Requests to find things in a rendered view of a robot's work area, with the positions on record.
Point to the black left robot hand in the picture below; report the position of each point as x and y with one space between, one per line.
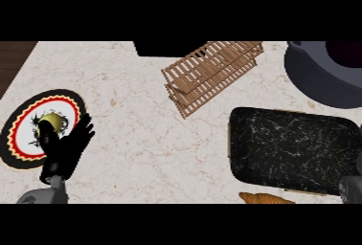
64 150

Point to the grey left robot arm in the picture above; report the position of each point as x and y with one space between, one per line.
48 193

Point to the brown wooden tiered shelf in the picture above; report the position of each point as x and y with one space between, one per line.
212 75

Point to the black marbled tray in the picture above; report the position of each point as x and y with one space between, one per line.
292 151

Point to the black red white patterned plate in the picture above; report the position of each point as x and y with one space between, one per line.
29 143

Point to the yellow-green round fruit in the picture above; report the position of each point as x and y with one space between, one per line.
56 121

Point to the dark brown wooden panel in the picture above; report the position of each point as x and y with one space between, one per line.
14 60

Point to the black appliance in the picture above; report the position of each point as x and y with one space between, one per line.
165 48

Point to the orange-brown croissant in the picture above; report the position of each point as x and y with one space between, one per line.
264 199

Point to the dark grey pot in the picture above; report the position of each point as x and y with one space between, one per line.
322 76

